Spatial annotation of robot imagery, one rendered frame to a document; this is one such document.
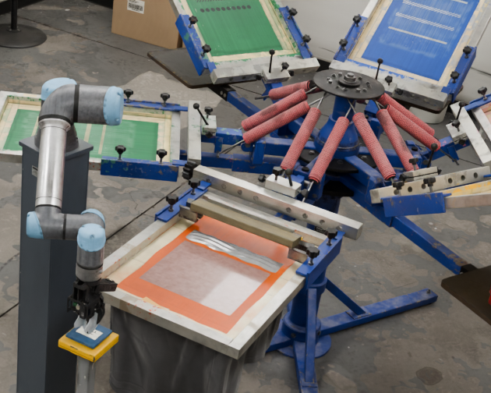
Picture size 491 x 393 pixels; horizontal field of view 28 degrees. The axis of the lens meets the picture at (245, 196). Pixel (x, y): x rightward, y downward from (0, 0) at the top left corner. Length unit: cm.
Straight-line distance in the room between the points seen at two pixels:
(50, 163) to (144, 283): 57
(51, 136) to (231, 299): 79
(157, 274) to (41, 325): 70
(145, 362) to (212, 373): 26
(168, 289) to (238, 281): 25
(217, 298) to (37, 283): 82
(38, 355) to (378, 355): 165
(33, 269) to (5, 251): 140
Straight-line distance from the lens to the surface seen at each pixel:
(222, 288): 322
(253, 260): 338
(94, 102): 294
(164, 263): 331
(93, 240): 271
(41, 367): 391
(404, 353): 475
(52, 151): 289
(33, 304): 378
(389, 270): 533
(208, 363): 314
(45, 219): 282
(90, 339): 293
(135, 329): 323
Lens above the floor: 276
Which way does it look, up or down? 29 degrees down
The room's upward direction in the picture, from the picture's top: 9 degrees clockwise
